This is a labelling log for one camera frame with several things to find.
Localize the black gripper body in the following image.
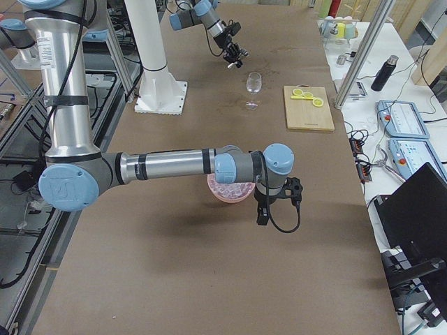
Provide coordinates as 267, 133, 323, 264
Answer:
213, 30, 234, 51
254, 190, 275, 225

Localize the steel jigger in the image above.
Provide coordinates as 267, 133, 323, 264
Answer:
227, 52, 249, 69

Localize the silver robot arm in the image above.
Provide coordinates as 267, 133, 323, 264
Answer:
19, 1, 302, 232
170, 1, 249, 68

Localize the pink bowl of ice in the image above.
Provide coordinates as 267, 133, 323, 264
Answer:
207, 174, 255, 204

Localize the clear wine glass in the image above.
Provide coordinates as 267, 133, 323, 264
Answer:
246, 72, 262, 110

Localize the bamboo cutting board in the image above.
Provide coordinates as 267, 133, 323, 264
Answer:
284, 86, 335, 131

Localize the lemon slice near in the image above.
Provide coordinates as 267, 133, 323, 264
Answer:
312, 98, 324, 107

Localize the cup rack with cups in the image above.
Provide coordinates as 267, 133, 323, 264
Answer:
318, 16, 359, 45

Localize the black water bottle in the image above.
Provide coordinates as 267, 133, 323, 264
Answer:
371, 55, 399, 91

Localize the teach pendant near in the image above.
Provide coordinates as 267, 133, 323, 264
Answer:
388, 137, 446, 180

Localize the teach pendant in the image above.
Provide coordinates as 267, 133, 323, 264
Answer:
388, 137, 446, 180
376, 100, 430, 139

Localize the teach pendant far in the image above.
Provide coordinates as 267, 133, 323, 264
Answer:
376, 100, 430, 139

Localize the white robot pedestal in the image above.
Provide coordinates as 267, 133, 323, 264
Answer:
125, 0, 188, 115

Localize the aluminium frame post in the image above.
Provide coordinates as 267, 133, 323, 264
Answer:
335, 0, 395, 110

